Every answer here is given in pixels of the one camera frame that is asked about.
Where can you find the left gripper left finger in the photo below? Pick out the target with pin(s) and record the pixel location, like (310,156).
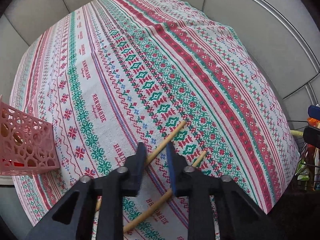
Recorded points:
(133,177)

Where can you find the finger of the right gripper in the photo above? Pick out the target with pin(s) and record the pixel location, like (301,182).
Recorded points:
(311,135)
(314,111)

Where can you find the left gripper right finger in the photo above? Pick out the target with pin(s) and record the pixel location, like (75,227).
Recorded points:
(180,181)

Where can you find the wooden chopstick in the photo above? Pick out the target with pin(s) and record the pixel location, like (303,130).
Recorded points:
(162,145)
(156,205)

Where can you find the red plastic spoon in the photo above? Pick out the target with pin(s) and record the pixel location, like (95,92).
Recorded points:
(10,163)

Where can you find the patterned striped tablecloth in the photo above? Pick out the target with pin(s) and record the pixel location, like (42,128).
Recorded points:
(114,73)

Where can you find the pink perforated utensil basket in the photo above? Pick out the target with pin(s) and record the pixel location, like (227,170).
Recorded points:
(26,139)

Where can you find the black wire rack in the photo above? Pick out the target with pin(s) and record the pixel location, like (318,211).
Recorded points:
(307,171)

